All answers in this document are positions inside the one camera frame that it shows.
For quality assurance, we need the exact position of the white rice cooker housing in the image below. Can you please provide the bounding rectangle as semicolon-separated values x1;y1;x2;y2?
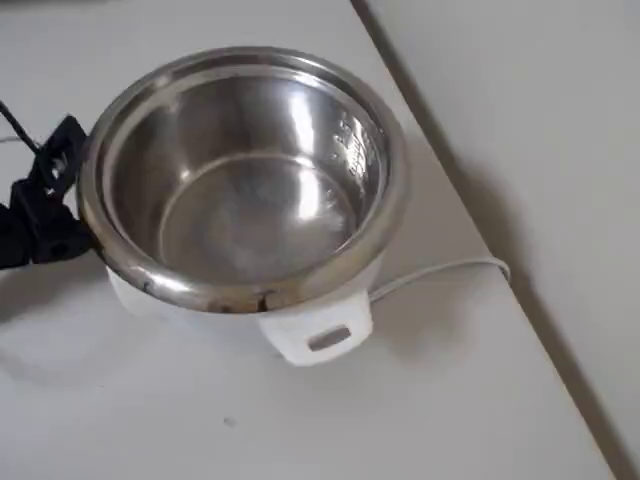
107;249;386;369

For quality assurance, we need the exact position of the white power cord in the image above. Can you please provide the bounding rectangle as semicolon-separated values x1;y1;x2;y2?
369;257;511;304

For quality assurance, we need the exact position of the black wrist camera board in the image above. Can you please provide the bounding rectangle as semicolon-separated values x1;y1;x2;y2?
27;114;85;201

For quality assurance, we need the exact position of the stainless steel inner pot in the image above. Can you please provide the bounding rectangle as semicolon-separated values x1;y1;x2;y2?
77;45;409;314

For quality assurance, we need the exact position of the thin black camera cable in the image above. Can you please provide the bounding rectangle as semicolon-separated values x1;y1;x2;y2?
0;99;40;152

